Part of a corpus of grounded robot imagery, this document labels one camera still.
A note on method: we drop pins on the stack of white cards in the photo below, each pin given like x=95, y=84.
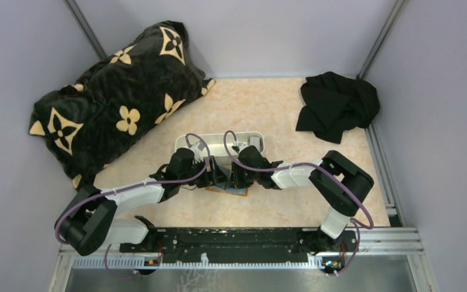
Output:
x=256, y=142

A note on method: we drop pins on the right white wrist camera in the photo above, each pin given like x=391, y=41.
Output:
x=239, y=146

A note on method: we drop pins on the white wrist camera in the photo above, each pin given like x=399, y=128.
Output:
x=239, y=146
x=197, y=149

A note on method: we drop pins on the mustard leather card holder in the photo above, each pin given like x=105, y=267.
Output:
x=230, y=191

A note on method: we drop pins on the white oblong plastic tray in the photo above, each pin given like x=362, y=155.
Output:
x=215, y=143

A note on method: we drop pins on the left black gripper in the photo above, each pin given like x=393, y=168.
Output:
x=210, y=175

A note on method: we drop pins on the black floral patterned pillow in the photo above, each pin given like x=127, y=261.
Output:
x=90, y=123

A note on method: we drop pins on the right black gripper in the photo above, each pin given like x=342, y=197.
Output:
x=238, y=174

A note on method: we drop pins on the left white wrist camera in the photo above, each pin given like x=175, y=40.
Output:
x=197, y=149

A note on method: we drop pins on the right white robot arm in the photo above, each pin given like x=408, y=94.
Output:
x=343, y=184

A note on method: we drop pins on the crumpled black cloth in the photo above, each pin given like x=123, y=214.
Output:
x=334, y=104

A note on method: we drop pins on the aluminium frame rail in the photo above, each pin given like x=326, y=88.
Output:
x=375, y=242

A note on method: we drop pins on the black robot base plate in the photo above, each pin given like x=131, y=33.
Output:
x=241, y=245

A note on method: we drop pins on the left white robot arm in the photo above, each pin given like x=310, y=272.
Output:
x=91, y=220

